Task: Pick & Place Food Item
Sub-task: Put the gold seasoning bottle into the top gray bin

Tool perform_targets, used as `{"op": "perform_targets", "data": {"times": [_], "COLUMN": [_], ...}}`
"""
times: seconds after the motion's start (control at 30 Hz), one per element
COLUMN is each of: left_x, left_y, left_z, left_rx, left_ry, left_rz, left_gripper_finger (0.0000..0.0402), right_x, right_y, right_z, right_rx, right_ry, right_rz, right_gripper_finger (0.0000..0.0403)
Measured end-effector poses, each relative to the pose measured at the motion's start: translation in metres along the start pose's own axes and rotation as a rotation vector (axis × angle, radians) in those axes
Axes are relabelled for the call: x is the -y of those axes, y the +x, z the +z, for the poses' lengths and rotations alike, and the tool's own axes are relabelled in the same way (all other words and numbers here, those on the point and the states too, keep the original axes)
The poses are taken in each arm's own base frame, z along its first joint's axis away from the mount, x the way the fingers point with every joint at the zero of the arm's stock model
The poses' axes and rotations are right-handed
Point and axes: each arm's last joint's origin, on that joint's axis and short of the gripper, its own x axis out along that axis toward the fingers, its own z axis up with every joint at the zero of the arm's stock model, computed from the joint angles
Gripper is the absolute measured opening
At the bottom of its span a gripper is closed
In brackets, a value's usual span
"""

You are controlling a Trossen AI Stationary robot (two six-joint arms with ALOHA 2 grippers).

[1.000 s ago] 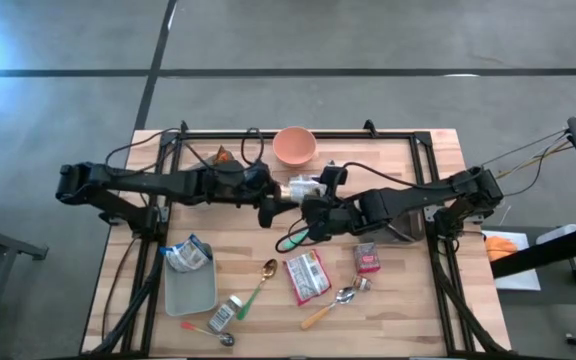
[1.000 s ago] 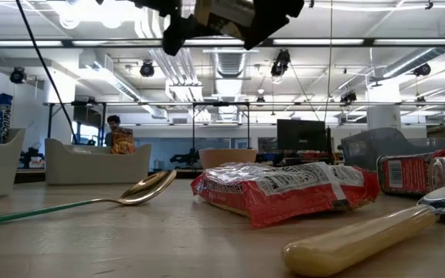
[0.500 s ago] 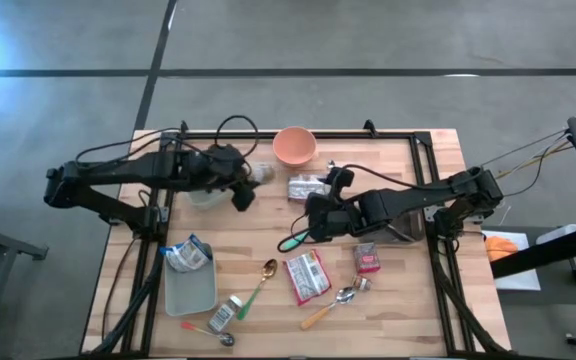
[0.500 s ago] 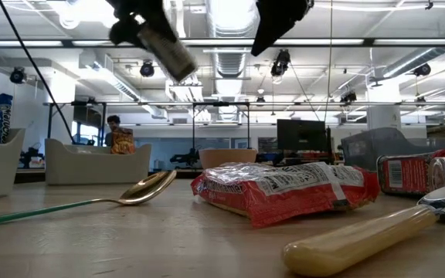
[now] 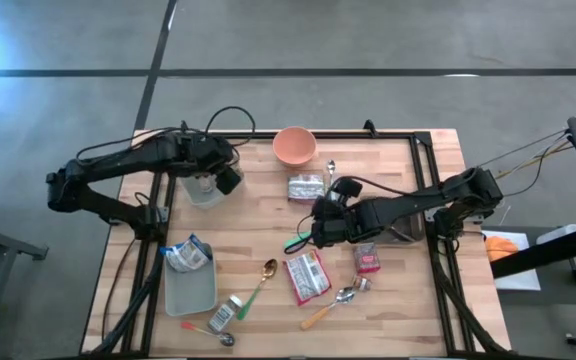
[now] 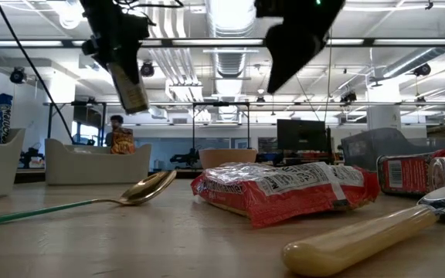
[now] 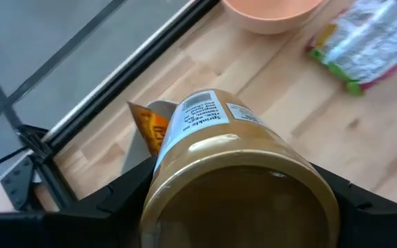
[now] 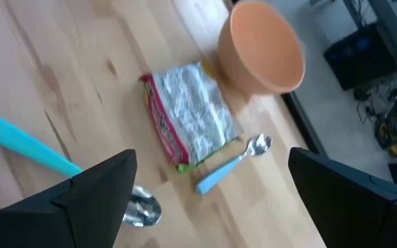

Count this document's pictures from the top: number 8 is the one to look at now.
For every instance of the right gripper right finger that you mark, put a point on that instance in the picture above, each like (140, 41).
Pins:
(357, 213)

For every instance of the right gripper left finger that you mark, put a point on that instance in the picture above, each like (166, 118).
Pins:
(64, 220)

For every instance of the pink silver ramen packet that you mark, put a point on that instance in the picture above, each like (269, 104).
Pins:
(195, 117)

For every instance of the black computer case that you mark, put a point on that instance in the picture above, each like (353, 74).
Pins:
(360, 55)

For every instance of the peach plastic bowl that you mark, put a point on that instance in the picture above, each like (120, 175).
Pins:
(264, 44)

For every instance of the black metal table frame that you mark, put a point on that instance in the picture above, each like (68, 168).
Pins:
(302, 120)

